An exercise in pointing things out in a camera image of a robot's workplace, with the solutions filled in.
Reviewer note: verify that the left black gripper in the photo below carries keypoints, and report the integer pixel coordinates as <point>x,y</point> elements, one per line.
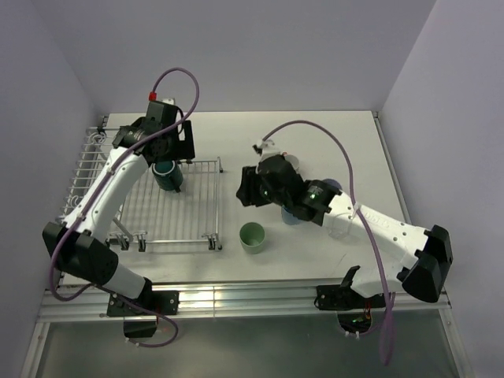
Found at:
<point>183,148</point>

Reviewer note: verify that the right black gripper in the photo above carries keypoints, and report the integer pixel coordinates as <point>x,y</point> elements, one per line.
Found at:
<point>248,192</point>

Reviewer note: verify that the dark green mug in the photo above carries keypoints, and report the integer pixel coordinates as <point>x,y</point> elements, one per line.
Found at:
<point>168,175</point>

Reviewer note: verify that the light green cup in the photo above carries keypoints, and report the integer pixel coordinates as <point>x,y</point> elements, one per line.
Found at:
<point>252,237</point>

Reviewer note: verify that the blue cup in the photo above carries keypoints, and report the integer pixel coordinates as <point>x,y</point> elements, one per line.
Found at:
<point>288,218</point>

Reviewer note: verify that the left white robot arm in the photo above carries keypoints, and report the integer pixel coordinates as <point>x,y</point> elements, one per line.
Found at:
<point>77,244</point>

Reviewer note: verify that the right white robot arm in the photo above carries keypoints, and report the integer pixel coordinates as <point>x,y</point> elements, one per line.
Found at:
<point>420,258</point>

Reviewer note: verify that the pink mug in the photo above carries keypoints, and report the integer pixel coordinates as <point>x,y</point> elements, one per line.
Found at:
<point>293,160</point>

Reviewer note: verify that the lilac cup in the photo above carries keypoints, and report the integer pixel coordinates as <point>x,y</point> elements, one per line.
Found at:
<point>333,183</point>

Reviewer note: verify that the clear glass tumbler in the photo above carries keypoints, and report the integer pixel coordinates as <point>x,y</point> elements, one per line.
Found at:
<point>337,234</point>

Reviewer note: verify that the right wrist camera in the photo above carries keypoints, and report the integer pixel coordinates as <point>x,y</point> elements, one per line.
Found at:
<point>266,149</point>

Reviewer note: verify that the white wire dish rack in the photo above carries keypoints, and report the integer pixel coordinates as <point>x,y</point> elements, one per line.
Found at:
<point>151,219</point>

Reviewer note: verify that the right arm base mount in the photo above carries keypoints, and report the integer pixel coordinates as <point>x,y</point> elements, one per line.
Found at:
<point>341,297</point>

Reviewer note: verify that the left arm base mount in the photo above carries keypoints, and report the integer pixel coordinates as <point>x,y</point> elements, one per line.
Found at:
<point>140,321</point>

